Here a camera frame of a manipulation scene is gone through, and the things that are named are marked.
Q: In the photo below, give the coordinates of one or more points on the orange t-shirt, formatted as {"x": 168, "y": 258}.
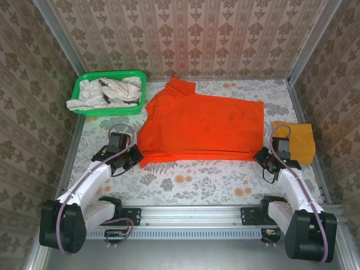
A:
{"x": 202, "y": 126}

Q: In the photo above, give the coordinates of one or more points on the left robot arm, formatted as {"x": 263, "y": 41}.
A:
{"x": 90, "y": 182}

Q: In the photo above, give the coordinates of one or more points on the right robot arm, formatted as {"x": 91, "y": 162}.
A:
{"x": 289, "y": 188}

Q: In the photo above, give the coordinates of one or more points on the mustard yellow folded t-shirt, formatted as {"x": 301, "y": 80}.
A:
{"x": 301, "y": 140}

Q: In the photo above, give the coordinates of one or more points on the green plastic basket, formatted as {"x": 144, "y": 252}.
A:
{"x": 112, "y": 113}

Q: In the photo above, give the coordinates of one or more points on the small black controller board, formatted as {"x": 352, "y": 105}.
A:
{"x": 116, "y": 234}
{"x": 271, "y": 234}

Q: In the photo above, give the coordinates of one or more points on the cream t-shirt with black print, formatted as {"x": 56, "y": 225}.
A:
{"x": 121, "y": 90}

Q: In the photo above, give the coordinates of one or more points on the grey metal sheet panel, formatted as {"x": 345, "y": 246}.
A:
{"x": 182, "y": 256}

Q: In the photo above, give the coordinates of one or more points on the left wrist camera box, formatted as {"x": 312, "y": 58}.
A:
{"x": 119, "y": 140}

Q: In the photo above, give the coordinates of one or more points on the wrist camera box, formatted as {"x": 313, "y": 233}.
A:
{"x": 119, "y": 140}
{"x": 282, "y": 144}

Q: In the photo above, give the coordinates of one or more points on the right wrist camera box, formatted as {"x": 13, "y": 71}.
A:
{"x": 282, "y": 144}

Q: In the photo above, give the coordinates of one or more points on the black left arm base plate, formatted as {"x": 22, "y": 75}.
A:
{"x": 135, "y": 215}

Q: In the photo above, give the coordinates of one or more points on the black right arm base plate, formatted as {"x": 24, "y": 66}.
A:
{"x": 249, "y": 216}

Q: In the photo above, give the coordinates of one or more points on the aluminium mounting rail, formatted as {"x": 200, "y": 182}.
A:
{"x": 191, "y": 213}

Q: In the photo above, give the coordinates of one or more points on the aluminium table back rail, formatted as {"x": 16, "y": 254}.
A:
{"x": 225, "y": 78}

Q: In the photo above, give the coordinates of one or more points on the aluminium frame post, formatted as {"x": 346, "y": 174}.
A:
{"x": 60, "y": 36}
{"x": 315, "y": 36}

